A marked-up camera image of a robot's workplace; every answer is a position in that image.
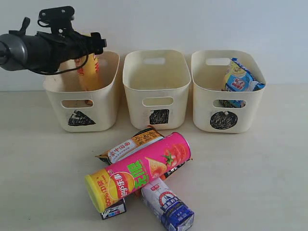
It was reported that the blue white milk carton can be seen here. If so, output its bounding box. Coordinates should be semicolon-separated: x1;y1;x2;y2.
141;178;194;231

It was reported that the cream bin with circle mark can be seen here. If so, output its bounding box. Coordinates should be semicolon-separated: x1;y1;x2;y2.
191;50;266;133

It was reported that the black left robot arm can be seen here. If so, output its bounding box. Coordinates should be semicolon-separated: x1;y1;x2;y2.
0;17;107;75

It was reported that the pink Lays chips can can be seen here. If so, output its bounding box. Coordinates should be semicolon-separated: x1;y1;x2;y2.
85;132;191;213

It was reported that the orange instant noodle packet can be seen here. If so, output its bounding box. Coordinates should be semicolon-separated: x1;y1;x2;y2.
96;126;164;165

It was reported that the cream bin with triangle mark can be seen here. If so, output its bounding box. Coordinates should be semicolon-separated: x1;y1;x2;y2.
43;51;122;132

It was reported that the yellow Lays chips can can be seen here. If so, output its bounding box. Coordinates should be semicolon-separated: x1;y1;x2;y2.
74;53;103;91

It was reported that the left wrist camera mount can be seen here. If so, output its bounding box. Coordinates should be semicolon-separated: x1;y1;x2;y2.
37;6;75;35

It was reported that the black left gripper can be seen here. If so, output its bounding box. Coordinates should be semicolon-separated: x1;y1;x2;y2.
37;31;107;70

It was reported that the purple small carton box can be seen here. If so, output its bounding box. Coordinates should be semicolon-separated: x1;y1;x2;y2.
101;198;127;220

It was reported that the cream bin with square mark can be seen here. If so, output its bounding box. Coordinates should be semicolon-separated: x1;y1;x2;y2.
123;50;191;130

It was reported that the blue instant noodle packet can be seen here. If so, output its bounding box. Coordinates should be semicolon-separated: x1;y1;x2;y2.
219;57;266;108

